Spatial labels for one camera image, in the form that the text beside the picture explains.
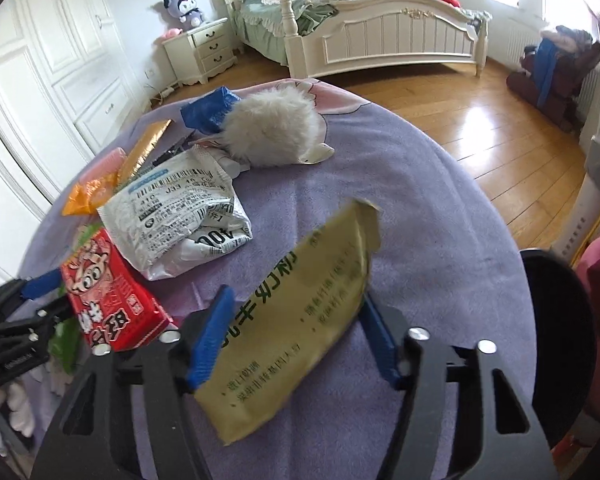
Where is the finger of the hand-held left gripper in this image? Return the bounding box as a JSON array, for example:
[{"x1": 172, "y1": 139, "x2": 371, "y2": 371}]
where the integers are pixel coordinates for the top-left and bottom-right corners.
[
  {"x1": 0, "y1": 268, "x2": 64, "y2": 320},
  {"x1": 0, "y1": 299, "x2": 76, "y2": 339}
]

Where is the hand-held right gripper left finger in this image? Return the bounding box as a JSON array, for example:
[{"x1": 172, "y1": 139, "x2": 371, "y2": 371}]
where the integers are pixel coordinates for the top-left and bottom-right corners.
[{"x1": 30, "y1": 285, "x2": 237, "y2": 480}]

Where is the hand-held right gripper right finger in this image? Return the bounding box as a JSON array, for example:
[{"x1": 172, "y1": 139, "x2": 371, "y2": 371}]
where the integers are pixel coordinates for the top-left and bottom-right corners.
[{"x1": 361, "y1": 294, "x2": 556, "y2": 480}]

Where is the red cartoon snack packet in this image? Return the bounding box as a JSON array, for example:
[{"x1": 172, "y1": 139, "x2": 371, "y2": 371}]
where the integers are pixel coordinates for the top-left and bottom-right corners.
[{"x1": 60, "y1": 227, "x2": 176, "y2": 353}]

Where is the olive yellow powder packet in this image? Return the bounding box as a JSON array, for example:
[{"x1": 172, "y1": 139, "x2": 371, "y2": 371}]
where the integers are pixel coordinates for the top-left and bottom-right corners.
[{"x1": 194, "y1": 198, "x2": 382, "y2": 446}]

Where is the white plastic mailer bag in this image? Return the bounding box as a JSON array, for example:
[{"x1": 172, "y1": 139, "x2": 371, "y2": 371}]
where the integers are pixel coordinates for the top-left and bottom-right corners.
[{"x1": 99, "y1": 145, "x2": 255, "y2": 282}]

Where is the black trash bin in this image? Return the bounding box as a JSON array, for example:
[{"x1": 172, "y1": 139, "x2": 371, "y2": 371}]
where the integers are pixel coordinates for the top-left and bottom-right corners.
[{"x1": 517, "y1": 248, "x2": 598, "y2": 448}]

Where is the orange snack packet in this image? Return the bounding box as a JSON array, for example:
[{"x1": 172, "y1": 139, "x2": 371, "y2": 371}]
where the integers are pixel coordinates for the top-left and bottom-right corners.
[{"x1": 61, "y1": 147, "x2": 128, "y2": 217}]

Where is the purple printed blanket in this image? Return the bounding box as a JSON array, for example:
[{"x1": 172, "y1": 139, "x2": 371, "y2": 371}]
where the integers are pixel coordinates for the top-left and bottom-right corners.
[{"x1": 0, "y1": 77, "x2": 536, "y2": 480}]

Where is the gold foil wrapper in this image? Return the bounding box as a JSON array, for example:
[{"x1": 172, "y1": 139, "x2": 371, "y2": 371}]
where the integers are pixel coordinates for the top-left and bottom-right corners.
[{"x1": 116, "y1": 119, "x2": 173, "y2": 186}]

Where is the white fluffy plush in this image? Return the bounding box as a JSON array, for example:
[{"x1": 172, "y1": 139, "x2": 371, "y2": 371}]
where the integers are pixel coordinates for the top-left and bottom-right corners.
[{"x1": 220, "y1": 85, "x2": 336, "y2": 166}]

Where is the white wardrobe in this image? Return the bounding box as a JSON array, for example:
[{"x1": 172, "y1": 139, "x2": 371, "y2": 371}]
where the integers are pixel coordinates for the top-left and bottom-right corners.
[{"x1": 0, "y1": 0, "x2": 148, "y2": 296}]

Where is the blue plastic wrapper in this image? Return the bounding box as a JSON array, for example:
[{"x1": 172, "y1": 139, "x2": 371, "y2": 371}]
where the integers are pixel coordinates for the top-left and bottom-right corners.
[{"x1": 180, "y1": 86, "x2": 243, "y2": 133}]

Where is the white garment steamer pole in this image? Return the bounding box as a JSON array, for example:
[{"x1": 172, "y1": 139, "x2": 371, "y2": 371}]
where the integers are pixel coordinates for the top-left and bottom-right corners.
[{"x1": 550, "y1": 135, "x2": 600, "y2": 261}]

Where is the white nightstand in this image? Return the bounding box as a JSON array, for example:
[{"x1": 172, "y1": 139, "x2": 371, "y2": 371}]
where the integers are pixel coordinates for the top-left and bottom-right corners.
[{"x1": 162, "y1": 17, "x2": 241, "y2": 86}]

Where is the purple plush toy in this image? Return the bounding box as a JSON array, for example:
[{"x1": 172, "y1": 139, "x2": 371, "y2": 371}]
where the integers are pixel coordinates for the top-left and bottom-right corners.
[{"x1": 162, "y1": 0, "x2": 206, "y2": 31}]

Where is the green ruffled bedding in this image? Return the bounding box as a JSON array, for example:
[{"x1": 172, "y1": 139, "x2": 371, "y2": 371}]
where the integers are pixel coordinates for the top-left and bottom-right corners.
[{"x1": 237, "y1": 0, "x2": 361, "y2": 61}]

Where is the dark chair with clothes pile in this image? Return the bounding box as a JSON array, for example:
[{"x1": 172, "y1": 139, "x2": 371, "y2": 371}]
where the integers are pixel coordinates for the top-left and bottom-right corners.
[{"x1": 506, "y1": 25, "x2": 600, "y2": 133}]

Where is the white radiator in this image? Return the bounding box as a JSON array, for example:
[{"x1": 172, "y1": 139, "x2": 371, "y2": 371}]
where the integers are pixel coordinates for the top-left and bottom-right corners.
[{"x1": 505, "y1": 15, "x2": 546, "y2": 68}]

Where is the yellow cable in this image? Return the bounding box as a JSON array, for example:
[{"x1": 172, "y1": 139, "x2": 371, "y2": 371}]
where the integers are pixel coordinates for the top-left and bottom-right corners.
[{"x1": 570, "y1": 200, "x2": 600, "y2": 267}]

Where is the white wooden bed frame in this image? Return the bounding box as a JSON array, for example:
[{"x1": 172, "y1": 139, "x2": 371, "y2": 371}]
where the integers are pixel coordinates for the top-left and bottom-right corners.
[{"x1": 217, "y1": 0, "x2": 493, "y2": 78}]

